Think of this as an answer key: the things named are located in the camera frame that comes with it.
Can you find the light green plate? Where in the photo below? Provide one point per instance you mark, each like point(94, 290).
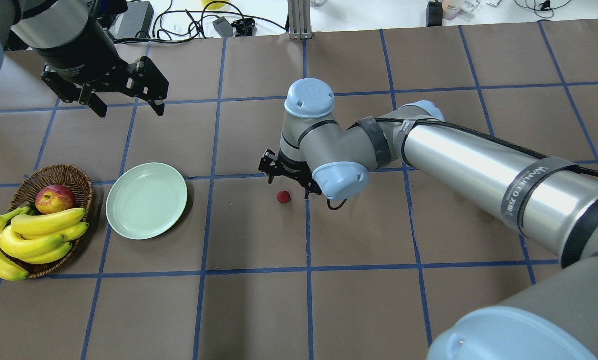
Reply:
point(146, 201)

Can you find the paper cup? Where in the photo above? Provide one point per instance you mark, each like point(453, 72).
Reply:
point(451, 8)

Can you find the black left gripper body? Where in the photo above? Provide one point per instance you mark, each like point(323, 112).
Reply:
point(81, 56)

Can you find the black power adapter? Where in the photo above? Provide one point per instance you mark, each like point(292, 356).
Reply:
point(134, 23)

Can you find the red apple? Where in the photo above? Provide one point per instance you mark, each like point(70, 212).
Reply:
point(54, 199)

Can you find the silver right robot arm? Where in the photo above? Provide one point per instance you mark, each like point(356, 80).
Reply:
point(546, 199)

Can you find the red strawberry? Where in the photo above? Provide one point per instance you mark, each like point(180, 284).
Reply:
point(283, 197)

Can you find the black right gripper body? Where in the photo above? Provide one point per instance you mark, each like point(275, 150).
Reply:
point(289, 167)

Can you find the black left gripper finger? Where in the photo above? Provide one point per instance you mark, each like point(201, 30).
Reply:
point(69, 93)
point(147, 83)

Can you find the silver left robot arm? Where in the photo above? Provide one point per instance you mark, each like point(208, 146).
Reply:
point(33, 20)

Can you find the aluminium frame post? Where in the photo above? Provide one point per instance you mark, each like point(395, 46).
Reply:
point(299, 20)

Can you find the yellow banana bunch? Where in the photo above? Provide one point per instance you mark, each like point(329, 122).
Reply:
point(37, 239)

